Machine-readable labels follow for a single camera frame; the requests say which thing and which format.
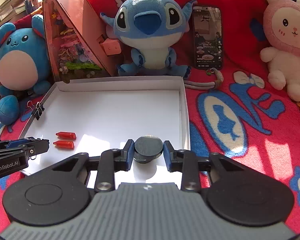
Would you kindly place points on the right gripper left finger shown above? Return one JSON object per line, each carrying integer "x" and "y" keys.
{"x": 110, "y": 162}

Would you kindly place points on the black binder clip on box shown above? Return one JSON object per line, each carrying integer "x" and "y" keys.
{"x": 36, "y": 109}

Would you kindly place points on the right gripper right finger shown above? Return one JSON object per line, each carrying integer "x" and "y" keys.
{"x": 188, "y": 163}

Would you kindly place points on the pink triangular diorama box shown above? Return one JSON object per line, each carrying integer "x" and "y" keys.
{"x": 77, "y": 44}

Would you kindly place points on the black smartphone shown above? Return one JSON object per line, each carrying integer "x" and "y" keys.
{"x": 208, "y": 44}

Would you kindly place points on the red plastic cap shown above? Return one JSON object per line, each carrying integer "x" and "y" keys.
{"x": 66, "y": 135}
{"x": 62, "y": 144}

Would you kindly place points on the round blue plush toy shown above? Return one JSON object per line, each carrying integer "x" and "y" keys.
{"x": 24, "y": 65}

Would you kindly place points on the red cartoon blanket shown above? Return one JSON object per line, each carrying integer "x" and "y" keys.
{"x": 245, "y": 118}

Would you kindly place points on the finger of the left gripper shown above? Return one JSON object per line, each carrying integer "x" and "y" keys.
{"x": 35, "y": 147}
{"x": 14, "y": 143}

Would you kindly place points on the black round cap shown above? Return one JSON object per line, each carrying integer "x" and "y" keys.
{"x": 144, "y": 160}
{"x": 149, "y": 146}

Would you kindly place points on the black round cap front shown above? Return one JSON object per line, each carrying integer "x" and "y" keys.
{"x": 144, "y": 160}

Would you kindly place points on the blue Stitch plush toy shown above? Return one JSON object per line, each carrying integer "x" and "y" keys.
{"x": 150, "y": 28}

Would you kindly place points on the pink bunny plush toy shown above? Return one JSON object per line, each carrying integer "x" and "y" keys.
{"x": 281, "y": 24}

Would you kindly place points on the white cardboard box tray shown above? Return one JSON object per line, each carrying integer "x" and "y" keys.
{"x": 105, "y": 112}

